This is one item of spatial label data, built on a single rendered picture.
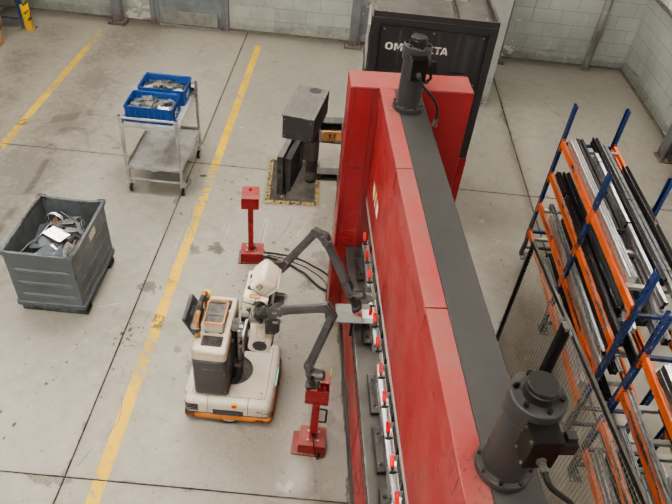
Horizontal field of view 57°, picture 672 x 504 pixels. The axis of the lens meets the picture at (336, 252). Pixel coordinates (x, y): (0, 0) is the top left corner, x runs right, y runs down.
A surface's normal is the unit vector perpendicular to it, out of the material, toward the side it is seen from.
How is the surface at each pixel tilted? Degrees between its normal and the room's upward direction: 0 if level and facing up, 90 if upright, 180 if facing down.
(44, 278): 90
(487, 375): 0
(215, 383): 90
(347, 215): 90
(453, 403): 0
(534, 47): 90
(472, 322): 0
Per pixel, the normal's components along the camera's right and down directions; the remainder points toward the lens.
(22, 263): -0.06, 0.66
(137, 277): 0.08, -0.75
